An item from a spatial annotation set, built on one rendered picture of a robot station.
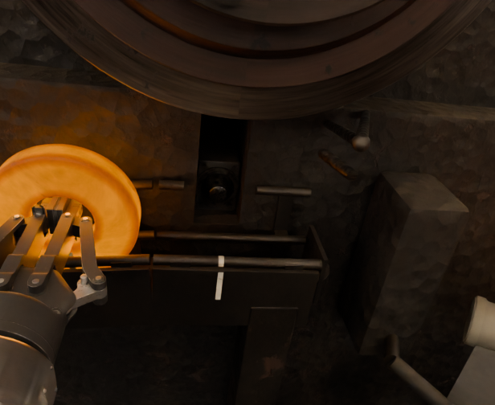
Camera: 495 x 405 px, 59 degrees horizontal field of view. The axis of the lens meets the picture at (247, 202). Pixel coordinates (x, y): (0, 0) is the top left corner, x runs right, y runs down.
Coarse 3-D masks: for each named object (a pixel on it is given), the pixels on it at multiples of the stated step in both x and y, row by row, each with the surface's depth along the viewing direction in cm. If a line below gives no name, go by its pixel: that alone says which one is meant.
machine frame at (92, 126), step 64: (0, 0) 47; (0, 64) 49; (64, 64) 51; (448, 64) 56; (0, 128) 48; (64, 128) 49; (128, 128) 50; (192, 128) 51; (256, 128) 51; (320, 128) 52; (384, 128) 53; (448, 128) 54; (192, 192) 55; (320, 192) 57; (256, 256) 61; (320, 320) 69; (448, 320) 72; (64, 384) 70; (128, 384) 72; (192, 384) 74; (320, 384) 77; (384, 384) 79; (448, 384) 82
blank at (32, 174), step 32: (32, 160) 42; (64, 160) 42; (96, 160) 44; (0, 192) 43; (32, 192) 43; (64, 192) 44; (96, 192) 44; (128, 192) 45; (0, 224) 45; (96, 224) 46; (128, 224) 47
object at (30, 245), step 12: (36, 216) 42; (36, 228) 40; (24, 240) 39; (36, 240) 40; (24, 252) 37; (36, 252) 40; (12, 264) 35; (24, 264) 37; (0, 276) 34; (12, 276) 34; (0, 288) 33
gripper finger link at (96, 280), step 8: (80, 224) 41; (88, 224) 42; (80, 232) 40; (88, 232) 41; (80, 240) 39; (88, 240) 40; (80, 248) 39; (88, 248) 39; (88, 256) 38; (88, 264) 37; (96, 264) 37; (88, 272) 36; (96, 272) 36; (88, 280) 36; (96, 280) 35; (104, 280) 36; (96, 288) 35; (96, 304) 36
